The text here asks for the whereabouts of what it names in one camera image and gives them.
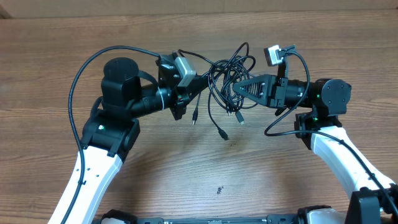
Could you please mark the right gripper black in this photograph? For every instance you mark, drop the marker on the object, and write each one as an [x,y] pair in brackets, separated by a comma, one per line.
[278,92]

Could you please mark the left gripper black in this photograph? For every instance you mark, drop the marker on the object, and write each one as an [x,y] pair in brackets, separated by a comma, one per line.
[179,97]

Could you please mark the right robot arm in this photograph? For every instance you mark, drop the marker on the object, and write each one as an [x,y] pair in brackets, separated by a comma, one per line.
[372,195]

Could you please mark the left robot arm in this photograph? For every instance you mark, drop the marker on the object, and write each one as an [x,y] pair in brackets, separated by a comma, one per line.
[128,93]

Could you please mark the small black debris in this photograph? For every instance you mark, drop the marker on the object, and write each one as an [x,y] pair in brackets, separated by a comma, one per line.
[219,190]

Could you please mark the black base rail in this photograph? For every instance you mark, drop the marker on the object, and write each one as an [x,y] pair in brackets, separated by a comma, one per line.
[214,220]

